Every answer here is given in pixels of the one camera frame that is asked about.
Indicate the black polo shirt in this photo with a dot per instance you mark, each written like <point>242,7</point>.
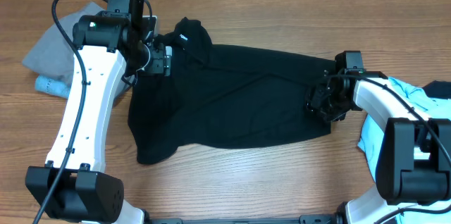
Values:
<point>223,96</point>

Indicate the grey folded trousers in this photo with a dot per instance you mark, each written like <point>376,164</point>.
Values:
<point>52,57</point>

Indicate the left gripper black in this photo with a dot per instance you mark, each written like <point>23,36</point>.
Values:
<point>163,58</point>

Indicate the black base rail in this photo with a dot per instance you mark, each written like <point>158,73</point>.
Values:
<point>243,220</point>

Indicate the light blue shirt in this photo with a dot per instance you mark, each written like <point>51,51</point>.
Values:
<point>380,129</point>

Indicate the dark navy garment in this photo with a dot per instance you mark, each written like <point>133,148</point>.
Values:
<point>438,89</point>

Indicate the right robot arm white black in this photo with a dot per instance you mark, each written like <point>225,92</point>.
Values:
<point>413,168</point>

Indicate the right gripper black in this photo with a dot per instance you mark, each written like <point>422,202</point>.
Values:
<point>318,102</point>

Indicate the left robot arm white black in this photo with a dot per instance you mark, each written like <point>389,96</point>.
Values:
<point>112,49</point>

